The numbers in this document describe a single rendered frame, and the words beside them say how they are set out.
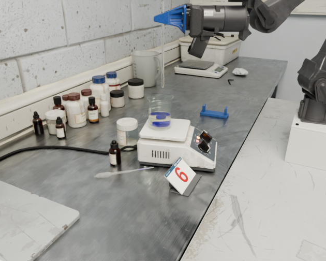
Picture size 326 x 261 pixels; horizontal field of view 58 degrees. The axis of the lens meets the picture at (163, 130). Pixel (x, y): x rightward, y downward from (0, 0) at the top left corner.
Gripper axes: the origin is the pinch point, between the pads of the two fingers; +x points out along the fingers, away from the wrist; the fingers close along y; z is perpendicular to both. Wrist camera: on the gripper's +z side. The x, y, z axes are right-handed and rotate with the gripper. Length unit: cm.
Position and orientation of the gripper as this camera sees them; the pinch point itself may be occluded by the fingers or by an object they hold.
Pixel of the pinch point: (168, 18)
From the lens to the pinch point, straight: 72.1
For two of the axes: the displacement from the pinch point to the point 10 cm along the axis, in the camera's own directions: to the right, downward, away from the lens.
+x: -10.0, 0.1, -0.2
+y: -0.2, -4.1, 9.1
